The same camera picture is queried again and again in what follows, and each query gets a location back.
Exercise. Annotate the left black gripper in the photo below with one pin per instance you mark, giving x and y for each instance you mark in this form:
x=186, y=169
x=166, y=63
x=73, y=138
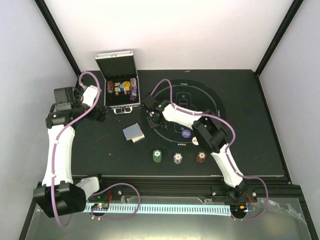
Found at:
x=102, y=114

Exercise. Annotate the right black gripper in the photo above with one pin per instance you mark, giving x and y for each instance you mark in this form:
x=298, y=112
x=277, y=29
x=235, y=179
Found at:
x=152, y=124

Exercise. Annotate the blue patterned card deck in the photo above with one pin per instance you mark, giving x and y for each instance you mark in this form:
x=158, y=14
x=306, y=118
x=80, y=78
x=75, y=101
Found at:
x=133, y=131

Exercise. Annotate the purple small blind button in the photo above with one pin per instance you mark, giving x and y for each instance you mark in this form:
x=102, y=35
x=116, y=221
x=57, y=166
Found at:
x=186, y=133

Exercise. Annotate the blue white poker chip stack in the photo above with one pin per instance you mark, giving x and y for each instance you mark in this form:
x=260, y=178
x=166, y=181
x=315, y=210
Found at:
x=177, y=158

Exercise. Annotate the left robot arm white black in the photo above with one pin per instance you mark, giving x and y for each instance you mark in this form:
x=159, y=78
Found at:
x=58, y=195

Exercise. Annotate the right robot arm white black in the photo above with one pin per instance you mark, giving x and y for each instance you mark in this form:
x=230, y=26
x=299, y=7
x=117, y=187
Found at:
x=211, y=134

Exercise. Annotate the white playing card box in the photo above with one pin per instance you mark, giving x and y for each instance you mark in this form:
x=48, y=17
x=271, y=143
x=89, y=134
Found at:
x=138, y=138

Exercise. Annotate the brown chip row in case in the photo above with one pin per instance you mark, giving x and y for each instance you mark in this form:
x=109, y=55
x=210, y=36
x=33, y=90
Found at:
x=110, y=86

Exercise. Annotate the blue yellow card box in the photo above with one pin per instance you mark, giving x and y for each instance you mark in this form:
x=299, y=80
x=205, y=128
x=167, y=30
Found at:
x=118, y=87

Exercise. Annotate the aluminium poker case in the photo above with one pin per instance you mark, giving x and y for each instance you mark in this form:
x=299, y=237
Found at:
x=118, y=67

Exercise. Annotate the green poker chip stack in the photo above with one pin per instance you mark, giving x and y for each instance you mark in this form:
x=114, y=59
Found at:
x=157, y=156

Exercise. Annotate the yellow big blind button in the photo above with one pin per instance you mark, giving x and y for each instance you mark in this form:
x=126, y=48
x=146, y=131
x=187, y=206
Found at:
x=126, y=85

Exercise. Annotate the purple chip row in case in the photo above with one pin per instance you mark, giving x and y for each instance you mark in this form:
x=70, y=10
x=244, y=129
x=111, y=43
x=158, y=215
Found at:
x=134, y=90

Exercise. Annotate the round black poker mat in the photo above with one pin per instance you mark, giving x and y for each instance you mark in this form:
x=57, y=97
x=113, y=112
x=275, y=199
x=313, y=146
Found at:
x=188, y=94

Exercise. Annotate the white dealer button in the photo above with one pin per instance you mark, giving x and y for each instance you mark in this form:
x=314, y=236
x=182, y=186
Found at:
x=195, y=141

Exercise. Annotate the brown poker chip stack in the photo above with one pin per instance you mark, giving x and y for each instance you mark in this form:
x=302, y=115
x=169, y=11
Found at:
x=201, y=157

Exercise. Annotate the left controller board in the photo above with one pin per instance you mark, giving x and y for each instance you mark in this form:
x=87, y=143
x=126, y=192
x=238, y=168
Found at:
x=100, y=206

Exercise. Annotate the controller board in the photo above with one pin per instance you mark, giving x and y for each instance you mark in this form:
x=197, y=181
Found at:
x=242, y=208
x=100, y=206

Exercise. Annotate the right controller board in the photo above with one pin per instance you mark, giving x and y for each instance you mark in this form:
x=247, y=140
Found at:
x=242, y=208

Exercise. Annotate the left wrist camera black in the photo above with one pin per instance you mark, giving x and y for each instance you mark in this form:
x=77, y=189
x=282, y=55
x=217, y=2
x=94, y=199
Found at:
x=64, y=98

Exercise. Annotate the white slotted cable duct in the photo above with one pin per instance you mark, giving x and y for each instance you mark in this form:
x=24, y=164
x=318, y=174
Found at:
x=167, y=209

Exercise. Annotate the black frame post left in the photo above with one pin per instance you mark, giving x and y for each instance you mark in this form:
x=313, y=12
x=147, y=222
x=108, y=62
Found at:
x=48, y=17

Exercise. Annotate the black frame post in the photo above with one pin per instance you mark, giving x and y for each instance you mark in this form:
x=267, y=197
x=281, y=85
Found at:
x=48, y=17
x=284, y=25

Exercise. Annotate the black aluminium mounting rail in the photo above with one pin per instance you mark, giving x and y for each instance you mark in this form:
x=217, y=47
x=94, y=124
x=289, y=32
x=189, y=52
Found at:
x=203, y=187

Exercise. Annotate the black frame post right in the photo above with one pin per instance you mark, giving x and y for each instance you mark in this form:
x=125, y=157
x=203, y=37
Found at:
x=284, y=25

